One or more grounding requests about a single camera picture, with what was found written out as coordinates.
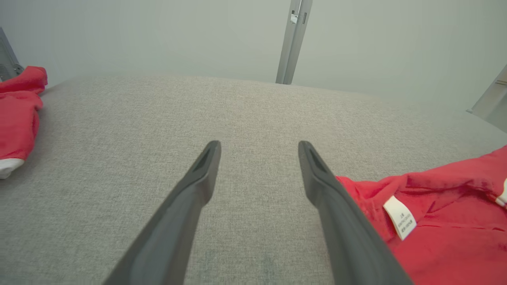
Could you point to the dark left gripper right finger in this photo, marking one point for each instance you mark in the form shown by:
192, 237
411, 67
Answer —
344, 237

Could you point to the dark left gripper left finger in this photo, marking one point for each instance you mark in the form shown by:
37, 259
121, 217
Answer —
178, 221

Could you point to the red jersey with white sleeves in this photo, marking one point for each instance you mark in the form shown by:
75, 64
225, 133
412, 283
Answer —
447, 229

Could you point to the red shorts with white trim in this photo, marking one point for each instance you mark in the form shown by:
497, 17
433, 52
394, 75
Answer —
18, 118

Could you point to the grey double wall post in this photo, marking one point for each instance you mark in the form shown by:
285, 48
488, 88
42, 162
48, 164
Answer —
292, 43

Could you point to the grey metal wall post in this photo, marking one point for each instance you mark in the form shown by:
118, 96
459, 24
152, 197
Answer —
495, 99
8, 63

